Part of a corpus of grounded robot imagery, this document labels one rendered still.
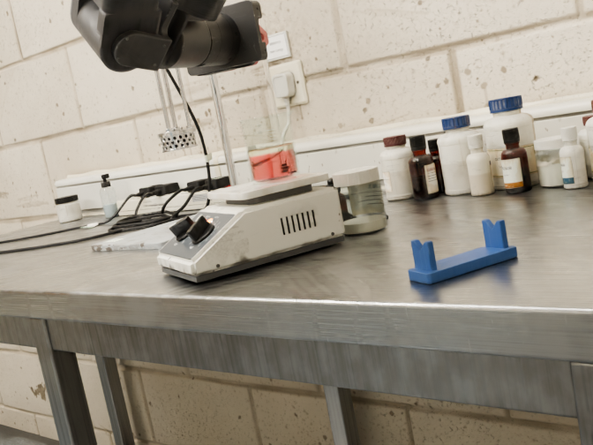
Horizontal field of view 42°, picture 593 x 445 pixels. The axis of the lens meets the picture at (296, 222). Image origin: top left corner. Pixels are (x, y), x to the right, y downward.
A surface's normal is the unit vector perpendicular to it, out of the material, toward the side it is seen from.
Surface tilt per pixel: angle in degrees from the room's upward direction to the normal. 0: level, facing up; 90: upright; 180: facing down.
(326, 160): 90
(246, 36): 90
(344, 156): 90
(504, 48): 90
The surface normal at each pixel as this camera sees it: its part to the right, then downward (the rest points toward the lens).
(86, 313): -0.65, 0.23
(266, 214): 0.46, 0.04
